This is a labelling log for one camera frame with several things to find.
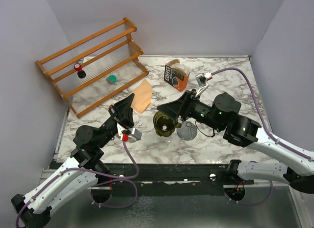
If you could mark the red black stamp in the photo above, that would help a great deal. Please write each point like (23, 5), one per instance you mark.
(80, 72)

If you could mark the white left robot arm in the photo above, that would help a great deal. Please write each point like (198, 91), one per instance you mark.
(81, 170)

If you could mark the brown paper coffee filter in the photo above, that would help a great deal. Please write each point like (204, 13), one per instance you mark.
(142, 97)

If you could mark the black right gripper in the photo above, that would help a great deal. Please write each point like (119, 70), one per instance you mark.
(182, 106)

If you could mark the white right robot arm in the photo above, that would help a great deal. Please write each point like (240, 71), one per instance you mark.
(294, 166)

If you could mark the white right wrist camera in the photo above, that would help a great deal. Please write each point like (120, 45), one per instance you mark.
(202, 80)

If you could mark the olive green glass dripper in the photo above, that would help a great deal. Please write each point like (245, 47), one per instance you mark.
(163, 125)

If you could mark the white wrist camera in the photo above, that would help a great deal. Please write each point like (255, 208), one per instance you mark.
(131, 135)
(202, 80)

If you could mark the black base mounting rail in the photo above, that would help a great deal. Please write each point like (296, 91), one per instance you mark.
(168, 180)

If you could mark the orange wooden shelf rack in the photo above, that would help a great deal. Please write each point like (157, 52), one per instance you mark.
(110, 51)

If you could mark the green small block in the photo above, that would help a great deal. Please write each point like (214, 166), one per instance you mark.
(111, 79)

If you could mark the brown filters in box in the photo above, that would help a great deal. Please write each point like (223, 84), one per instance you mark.
(178, 66)

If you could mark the orange coffee filter box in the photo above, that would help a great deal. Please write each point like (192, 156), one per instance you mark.
(176, 79)

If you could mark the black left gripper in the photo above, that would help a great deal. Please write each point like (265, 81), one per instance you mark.
(124, 106)

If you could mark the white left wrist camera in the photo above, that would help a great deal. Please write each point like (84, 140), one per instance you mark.
(131, 135)

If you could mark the clear glass server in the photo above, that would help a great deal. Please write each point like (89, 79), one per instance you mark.
(166, 140)

